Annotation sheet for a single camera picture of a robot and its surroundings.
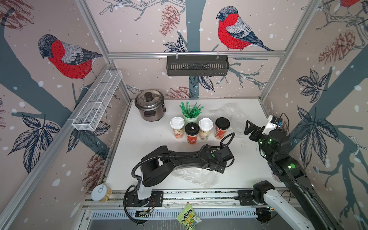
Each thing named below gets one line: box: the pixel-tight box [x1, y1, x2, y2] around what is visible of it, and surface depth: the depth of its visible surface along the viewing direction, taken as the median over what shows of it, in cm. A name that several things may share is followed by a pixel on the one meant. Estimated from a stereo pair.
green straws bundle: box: [179, 101, 204, 119], surface depth 92 cm
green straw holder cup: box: [183, 110, 201, 125], surface depth 92 cm
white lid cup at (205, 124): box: [198, 117, 214, 141], surface depth 86 cm
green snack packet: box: [176, 203, 203, 230], surface depth 69 cm
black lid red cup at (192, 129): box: [184, 122, 200, 145], surface depth 83 cm
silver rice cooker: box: [134, 89, 167, 122], surface depth 98 cm
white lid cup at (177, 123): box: [169, 116, 186, 139], surface depth 87 cm
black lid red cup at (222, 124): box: [214, 116, 231, 140], surface depth 87 cm
